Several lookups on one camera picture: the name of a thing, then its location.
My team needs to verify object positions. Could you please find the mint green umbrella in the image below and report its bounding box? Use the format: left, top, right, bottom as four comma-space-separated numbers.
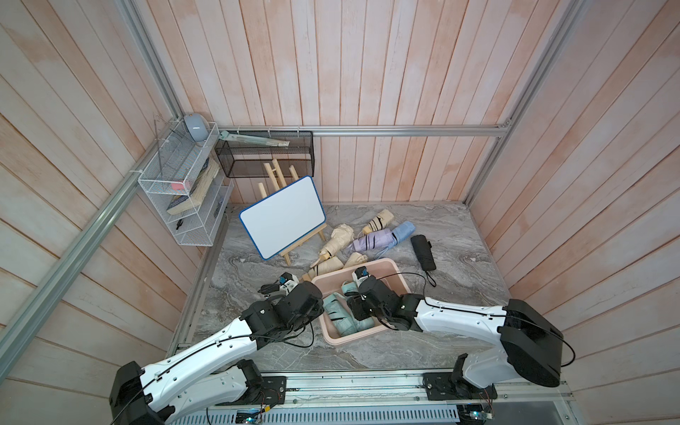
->
341, 282, 375, 332
323, 293, 357, 336

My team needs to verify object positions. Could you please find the pink plastic storage box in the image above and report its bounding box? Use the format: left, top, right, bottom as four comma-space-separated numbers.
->
312, 258, 411, 346

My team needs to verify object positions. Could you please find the beige umbrella with wooden handle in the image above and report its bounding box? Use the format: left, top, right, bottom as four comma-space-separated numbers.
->
312, 224, 354, 267

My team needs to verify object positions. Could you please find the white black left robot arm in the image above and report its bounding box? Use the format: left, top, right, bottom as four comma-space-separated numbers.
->
109, 282, 323, 424

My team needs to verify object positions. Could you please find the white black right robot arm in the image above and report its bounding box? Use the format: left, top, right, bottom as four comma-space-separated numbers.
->
347, 276, 565, 398

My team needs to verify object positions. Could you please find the beige umbrella black lining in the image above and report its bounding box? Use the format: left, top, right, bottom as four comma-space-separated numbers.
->
344, 253, 368, 268

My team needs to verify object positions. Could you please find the beige black-striped umbrella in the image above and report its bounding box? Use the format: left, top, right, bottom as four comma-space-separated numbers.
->
303, 257, 344, 282

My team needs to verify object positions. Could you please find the purple folded umbrella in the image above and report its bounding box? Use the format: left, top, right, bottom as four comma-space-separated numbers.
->
347, 228, 396, 253

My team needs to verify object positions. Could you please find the light blue folded umbrella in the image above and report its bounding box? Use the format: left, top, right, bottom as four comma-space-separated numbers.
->
391, 221, 415, 247

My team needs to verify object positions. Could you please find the black folded umbrella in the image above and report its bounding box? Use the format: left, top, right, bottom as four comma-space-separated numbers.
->
410, 235, 437, 287

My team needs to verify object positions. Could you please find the small beige striped umbrella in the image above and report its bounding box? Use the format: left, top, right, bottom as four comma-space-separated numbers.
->
362, 209, 394, 235

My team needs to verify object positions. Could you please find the blue framed whiteboard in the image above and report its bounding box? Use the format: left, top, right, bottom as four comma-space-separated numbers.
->
239, 176, 326, 260

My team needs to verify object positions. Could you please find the book on shelf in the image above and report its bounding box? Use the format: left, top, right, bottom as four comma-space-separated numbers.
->
166, 158, 221, 215

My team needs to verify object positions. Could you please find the black mesh basket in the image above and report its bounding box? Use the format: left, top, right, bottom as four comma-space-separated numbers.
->
214, 129, 315, 178

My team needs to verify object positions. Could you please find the grey round speaker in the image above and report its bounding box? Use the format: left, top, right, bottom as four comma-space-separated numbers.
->
183, 113, 210, 143

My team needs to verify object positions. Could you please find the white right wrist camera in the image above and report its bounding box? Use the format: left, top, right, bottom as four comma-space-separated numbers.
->
352, 267, 371, 286

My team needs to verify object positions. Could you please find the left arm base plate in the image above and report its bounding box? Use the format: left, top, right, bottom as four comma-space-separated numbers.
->
233, 375, 287, 407

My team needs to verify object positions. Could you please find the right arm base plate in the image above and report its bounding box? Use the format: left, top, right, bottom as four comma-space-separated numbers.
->
423, 353, 498, 401

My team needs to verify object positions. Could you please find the white wire shelf rack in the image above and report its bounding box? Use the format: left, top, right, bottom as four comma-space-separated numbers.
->
138, 120, 234, 247

